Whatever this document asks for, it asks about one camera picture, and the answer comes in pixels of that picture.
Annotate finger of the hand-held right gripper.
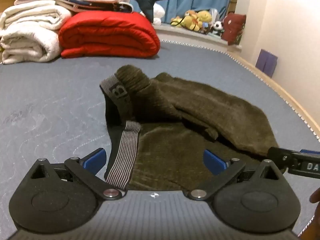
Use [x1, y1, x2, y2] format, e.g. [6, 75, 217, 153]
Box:
[267, 146, 320, 161]
[281, 155, 320, 175]

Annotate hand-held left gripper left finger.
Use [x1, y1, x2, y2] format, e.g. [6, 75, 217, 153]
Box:
[30, 147, 125, 201]

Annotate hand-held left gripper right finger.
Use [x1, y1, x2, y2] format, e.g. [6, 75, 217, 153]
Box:
[184, 149, 280, 202]

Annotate olive corduroy pants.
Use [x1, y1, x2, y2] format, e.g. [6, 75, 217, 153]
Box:
[100, 64, 279, 192]

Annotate person's right hand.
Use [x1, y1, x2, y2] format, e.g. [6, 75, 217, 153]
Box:
[297, 187, 320, 240]

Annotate grey quilted mattress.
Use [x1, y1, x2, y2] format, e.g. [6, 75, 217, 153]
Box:
[0, 39, 320, 240]

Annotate purple box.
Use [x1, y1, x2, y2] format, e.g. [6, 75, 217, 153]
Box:
[255, 49, 278, 78]

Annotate red folded quilt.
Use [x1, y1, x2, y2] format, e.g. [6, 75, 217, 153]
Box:
[58, 11, 161, 59]

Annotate white window sill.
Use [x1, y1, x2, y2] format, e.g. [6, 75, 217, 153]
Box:
[155, 22, 242, 53]

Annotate panda plush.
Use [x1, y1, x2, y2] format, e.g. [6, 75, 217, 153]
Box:
[212, 21, 225, 37]

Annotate dark red pillow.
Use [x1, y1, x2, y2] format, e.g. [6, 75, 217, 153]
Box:
[221, 12, 247, 46]

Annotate white folded blanket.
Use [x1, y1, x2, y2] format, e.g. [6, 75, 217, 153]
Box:
[0, 0, 73, 64]

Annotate orange yellow plush toy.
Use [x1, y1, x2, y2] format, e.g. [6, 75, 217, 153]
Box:
[184, 10, 201, 31]

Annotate small yellow plush toy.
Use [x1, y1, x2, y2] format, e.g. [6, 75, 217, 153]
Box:
[171, 16, 185, 28]

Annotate yellow bear plush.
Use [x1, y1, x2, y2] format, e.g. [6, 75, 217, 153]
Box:
[197, 10, 213, 23]

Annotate white plush toy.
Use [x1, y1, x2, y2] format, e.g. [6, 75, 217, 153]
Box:
[152, 2, 166, 26]

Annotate wooden bed frame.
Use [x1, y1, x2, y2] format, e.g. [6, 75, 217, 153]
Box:
[237, 52, 320, 137]

